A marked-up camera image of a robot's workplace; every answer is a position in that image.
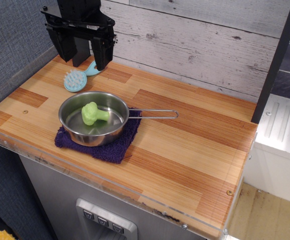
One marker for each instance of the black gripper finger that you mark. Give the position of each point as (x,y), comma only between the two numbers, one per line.
(64,44)
(103,51)

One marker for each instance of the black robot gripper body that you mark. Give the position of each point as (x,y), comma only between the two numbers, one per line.
(79,18)

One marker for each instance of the light blue scrub brush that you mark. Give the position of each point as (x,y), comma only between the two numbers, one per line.
(76,80)

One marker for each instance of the yellow object at corner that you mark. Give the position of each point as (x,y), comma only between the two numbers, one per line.
(6,236)

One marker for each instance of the green toy broccoli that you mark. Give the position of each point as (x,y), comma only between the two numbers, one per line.
(91,113)

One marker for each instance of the stainless steel pot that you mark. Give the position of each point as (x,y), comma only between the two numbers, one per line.
(102,132)

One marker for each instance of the silver dispenser button panel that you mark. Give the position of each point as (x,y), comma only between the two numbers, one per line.
(100,224)

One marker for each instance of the white ridged appliance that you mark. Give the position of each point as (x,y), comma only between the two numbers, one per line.
(268,167)

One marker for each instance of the dark grey rear post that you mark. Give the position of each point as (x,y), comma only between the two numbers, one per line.
(83,51)

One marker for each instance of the dark grey vertical post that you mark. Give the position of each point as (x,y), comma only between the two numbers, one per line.
(273,70)

